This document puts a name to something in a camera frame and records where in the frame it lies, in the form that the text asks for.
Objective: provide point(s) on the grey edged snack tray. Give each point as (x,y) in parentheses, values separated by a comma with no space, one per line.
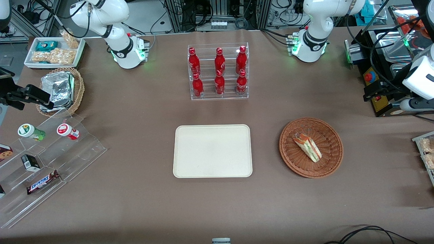
(418,139)

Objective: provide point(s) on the Snickers chocolate bar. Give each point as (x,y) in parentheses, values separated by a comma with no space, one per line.
(42,182)

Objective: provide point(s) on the metal device with green light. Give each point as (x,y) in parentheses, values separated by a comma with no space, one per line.
(353,52)

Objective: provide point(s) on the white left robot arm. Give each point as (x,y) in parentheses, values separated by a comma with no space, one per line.
(317,20)

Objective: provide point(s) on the brown round wicker basket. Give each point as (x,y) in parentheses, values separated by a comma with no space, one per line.
(325,167)

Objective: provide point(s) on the small black carton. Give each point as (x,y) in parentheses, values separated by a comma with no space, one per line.
(31,162)

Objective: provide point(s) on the small metal pan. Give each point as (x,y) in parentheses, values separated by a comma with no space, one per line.
(400,69)

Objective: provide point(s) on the green lidded drink bottle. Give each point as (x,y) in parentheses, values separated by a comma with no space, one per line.
(30,131)

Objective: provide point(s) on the brown cookie box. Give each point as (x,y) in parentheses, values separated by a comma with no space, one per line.
(5,153)

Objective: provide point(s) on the red lidded drink bottle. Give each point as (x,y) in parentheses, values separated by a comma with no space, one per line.
(67,130)

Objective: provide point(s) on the white power strip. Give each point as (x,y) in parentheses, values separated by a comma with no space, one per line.
(218,24)

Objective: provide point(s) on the red cola bottle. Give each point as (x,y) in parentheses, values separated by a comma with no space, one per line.
(194,62)
(241,61)
(219,61)
(219,84)
(241,84)
(198,87)

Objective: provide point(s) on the clear bag of crackers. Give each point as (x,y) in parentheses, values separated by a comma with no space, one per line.
(428,145)
(429,161)

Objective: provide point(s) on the cream rectangular plastic tray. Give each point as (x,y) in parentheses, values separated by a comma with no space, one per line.
(212,151)

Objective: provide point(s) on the small clear nut bag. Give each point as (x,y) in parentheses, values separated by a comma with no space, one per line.
(70,40)

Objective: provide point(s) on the clear acrylic bottle rack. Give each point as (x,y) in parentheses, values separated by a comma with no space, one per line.
(206,97)

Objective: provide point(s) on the tan oval wicker basket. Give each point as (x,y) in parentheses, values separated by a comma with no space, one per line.
(79,89)

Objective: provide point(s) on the white rectangular snack tray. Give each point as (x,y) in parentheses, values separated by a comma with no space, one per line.
(30,58)

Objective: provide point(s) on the dark right wrist camera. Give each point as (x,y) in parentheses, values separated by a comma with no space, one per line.
(12,100)

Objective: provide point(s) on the red emergency stop button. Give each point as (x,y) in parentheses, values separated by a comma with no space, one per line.
(370,76)

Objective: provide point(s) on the clear acrylic stepped display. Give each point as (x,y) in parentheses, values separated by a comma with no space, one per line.
(78,152)

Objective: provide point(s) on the small grey white device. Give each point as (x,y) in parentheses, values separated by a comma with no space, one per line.
(221,241)

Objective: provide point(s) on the silver foil wrapped package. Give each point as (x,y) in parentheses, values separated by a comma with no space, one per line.
(62,105)
(57,88)

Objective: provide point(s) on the large clear nut bag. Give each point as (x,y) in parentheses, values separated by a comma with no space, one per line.
(54,56)

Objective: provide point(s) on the triangular sandwich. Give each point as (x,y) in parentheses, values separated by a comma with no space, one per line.
(308,147)

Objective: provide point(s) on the orange packaged item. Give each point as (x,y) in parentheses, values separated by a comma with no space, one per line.
(410,25)

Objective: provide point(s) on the large metal pan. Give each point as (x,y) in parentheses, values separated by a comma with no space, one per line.
(393,45)

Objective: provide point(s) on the teal snack packet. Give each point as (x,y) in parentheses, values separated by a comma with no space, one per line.
(46,45)

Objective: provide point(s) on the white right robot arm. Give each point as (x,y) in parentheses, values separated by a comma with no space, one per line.
(101,13)

